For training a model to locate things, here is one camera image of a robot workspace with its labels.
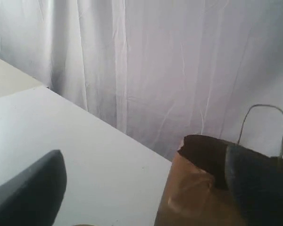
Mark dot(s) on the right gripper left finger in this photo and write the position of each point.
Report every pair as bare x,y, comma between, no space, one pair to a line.
34,196

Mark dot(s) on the brown paper shopping bag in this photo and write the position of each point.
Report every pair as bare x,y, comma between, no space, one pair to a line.
196,192

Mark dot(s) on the white fabric backdrop curtain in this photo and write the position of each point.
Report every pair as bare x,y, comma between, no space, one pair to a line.
158,70

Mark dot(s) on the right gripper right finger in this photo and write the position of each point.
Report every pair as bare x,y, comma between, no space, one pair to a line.
256,183

